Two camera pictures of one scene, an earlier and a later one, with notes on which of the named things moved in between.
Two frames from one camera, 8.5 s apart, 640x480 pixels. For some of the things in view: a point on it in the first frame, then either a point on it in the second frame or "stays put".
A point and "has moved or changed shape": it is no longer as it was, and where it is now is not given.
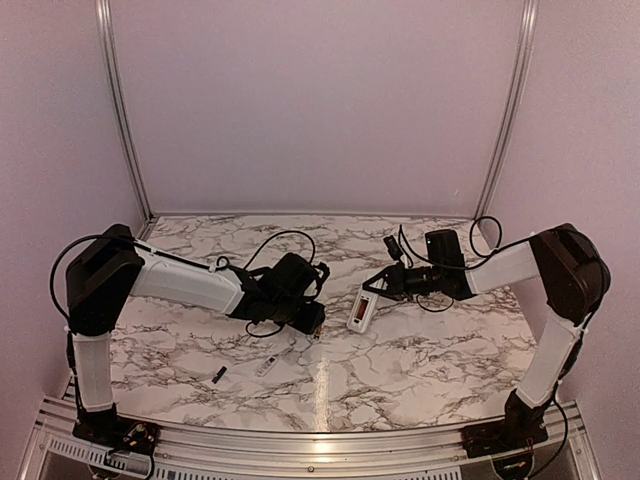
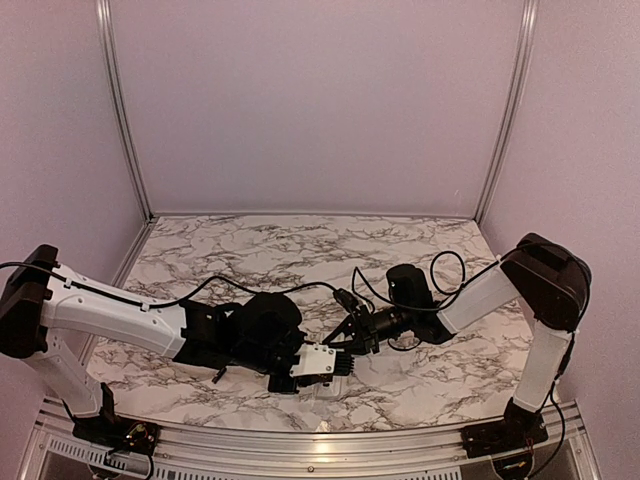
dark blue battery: (219, 374) stays put
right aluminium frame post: (519, 83) stays put
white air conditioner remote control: (362, 310) has moved or changed shape
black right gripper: (397, 287) → (361, 328)
